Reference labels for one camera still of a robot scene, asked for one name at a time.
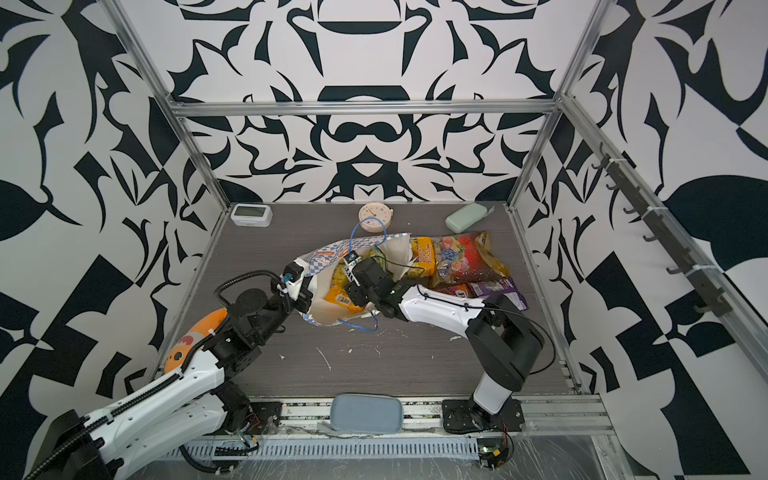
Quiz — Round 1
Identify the white digital clock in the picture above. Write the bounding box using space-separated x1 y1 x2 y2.
230 203 273 228

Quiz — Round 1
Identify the mint green case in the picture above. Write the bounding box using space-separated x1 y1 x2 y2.
445 203 493 234

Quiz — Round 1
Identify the orange plush toy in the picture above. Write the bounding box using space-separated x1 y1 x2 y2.
163 308 227 373

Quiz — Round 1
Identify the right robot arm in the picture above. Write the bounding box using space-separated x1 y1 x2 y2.
342 253 551 435

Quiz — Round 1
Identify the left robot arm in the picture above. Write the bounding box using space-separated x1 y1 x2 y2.
27 262 305 479

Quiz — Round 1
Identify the orange snack pack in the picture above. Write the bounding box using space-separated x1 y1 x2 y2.
437 283 478 299

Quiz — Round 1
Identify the grey-blue pouch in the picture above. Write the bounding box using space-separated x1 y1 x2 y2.
329 393 404 435

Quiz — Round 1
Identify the yellow mango candy bag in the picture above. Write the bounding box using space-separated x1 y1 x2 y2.
404 237 436 278

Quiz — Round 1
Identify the purple snack pack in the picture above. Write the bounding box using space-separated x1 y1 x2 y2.
469 278 529 311

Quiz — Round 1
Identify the wall hook rack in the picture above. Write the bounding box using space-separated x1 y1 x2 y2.
594 146 734 317

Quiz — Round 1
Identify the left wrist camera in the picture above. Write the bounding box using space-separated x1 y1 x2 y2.
282 258 316 314

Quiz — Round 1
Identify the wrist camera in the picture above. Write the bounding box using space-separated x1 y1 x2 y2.
282 258 316 314
342 250 361 286

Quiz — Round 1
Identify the red fruit snack bag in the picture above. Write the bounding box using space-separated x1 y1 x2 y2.
429 231 510 289

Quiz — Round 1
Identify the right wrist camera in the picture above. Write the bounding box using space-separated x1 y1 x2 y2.
342 250 361 286

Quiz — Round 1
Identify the blue checkered paper bag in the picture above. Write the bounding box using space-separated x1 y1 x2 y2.
299 228 412 329

